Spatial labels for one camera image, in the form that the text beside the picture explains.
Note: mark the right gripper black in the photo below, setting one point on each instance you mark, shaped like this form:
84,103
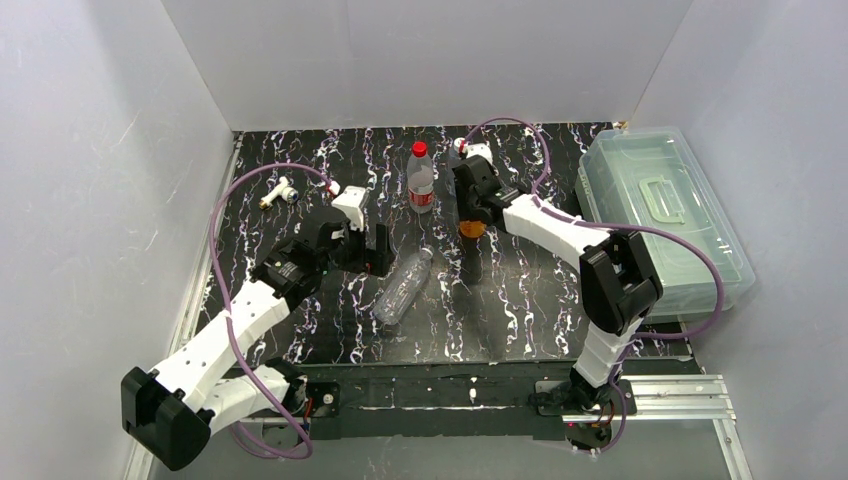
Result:
470,216

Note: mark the clear blue-tinted bottle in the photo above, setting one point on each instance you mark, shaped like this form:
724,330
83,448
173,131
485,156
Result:
453,158

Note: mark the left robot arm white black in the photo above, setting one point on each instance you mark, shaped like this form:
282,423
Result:
174,408

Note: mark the red bottle cap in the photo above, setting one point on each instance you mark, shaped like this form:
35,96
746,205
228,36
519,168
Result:
419,149

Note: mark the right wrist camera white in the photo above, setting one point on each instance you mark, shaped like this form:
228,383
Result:
479,149

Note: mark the clear plastic storage box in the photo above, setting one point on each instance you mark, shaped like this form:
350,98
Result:
651,177

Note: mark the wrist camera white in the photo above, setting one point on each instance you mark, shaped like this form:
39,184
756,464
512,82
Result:
479,149
351,201

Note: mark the red label water bottle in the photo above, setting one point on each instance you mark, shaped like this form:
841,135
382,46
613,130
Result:
420,183

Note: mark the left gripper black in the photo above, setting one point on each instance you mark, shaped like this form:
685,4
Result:
357,250

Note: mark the white pipe fitting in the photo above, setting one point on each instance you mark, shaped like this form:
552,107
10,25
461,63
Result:
283,191

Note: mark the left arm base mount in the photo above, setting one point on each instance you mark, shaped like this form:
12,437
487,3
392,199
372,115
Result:
318,401

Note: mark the clear plastic bottle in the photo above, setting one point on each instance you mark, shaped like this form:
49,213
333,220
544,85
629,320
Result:
404,286

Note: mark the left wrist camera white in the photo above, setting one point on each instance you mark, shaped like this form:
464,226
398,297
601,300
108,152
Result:
351,201

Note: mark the orange juice bottle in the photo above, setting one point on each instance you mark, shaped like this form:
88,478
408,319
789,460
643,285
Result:
472,229

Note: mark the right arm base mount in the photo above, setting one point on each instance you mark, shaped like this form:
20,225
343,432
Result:
588,413

